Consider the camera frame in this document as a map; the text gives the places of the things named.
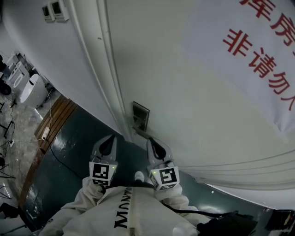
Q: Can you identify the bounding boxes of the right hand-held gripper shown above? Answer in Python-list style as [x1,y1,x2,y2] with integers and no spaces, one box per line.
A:
[147,137,181,191]

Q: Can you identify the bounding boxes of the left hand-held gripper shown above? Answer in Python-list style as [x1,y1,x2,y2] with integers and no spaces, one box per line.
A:
[88,135,118,187]

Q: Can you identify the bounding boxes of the person's left forearm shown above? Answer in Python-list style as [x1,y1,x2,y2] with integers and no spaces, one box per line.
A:
[75,177,108,208]

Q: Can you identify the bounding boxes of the person's right forearm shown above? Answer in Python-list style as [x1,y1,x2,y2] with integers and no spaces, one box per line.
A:
[153,184,189,209]

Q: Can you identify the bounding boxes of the silver door lock plate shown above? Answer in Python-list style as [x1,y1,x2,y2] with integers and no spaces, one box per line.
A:
[131,100,150,133]

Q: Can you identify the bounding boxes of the white door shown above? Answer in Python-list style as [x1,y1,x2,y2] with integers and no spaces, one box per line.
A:
[99,0,295,185]

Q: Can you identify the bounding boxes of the person's black trousers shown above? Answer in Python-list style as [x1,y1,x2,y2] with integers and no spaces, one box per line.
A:
[128,179,154,189]

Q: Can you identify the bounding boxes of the wooden floor step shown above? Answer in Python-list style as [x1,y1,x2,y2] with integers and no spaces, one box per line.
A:
[19,95,78,208]

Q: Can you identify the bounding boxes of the person's white jacket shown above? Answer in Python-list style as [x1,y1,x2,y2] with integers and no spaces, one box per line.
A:
[39,185,210,236]

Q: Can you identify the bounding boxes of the white oval bathtub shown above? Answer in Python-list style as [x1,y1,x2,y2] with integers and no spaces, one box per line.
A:
[20,73,49,109]

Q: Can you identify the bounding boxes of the black bag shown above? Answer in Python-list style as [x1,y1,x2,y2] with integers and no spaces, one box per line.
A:
[197,211,258,236]

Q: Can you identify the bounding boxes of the white paper sign red characters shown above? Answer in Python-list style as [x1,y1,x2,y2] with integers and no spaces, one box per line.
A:
[198,0,295,140]

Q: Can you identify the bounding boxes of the white toilet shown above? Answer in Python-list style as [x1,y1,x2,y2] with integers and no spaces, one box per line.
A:
[4,52,32,89]

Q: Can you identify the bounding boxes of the black case with red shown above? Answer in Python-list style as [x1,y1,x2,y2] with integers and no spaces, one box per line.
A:
[264,208,295,231]

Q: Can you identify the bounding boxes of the silver door lever handle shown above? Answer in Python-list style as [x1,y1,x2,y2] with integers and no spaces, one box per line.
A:
[132,124,150,139]

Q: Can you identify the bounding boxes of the black floor cable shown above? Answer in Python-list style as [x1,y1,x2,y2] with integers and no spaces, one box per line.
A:
[47,139,89,179]

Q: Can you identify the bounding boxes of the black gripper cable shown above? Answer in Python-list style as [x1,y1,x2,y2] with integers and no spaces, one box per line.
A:
[161,200,231,218]

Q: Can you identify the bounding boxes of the white power cable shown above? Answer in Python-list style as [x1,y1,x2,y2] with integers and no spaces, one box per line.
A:
[46,88,55,130]

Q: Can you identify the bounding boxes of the white wall control panel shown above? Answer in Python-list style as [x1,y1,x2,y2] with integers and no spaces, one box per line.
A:
[51,0,70,23]
[42,4,56,23]

